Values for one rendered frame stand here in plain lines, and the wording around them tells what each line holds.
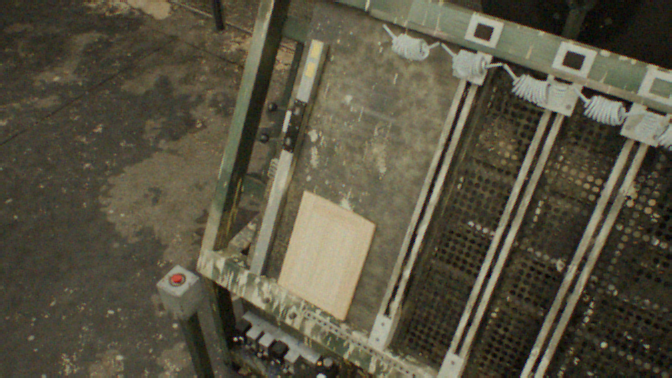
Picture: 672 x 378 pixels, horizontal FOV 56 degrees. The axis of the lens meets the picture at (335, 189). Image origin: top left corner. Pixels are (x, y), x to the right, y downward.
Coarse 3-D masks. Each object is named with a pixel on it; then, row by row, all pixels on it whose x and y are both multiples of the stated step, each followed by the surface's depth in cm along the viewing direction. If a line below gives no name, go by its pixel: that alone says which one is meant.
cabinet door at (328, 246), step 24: (312, 216) 241; (336, 216) 236; (360, 216) 232; (312, 240) 243; (336, 240) 237; (360, 240) 232; (288, 264) 249; (312, 264) 244; (336, 264) 239; (360, 264) 234; (288, 288) 251; (312, 288) 246; (336, 288) 241; (336, 312) 242
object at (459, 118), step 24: (456, 72) 197; (456, 96) 202; (456, 120) 206; (456, 144) 204; (432, 168) 209; (432, 192) 212; (432, 216) 214; (408, 240) 217; (408, 264) 218; (408, 288) 225; (384, 312) 226; (384, 336) 227
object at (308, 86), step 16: (320, 64) 229; (304, 80) 231; (304, 96) 232; (304, 112) 233; (304, 128) 238; (288, 160) 240; (288, 176) 242; (272, 192) 245; (272, 208) 246; (272, 224) 248; (272, 240) 252; (256, 256) 254; (256, 272) 255
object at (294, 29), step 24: (288, 24) 240; (288, 96) 246; (528, 120) 203; (576, 144) 197; (264, 168) 257; (264, 192) 256; (456, 288) 223; (504, 312) 216; (600, 336) 203; (600, 360) 203
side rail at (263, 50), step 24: (264, 0) 233; (288, 0) 239; (264, 24) 235; (264, 48) 238; (264, 72) 244; (240, 96) 245; (264, 96) 251; (240, 120) 246; (240, 144) 250; (240, 168) 256; (216, 192) 257; (240, 192) 264; (216, 216) 259; (216, 240) 263
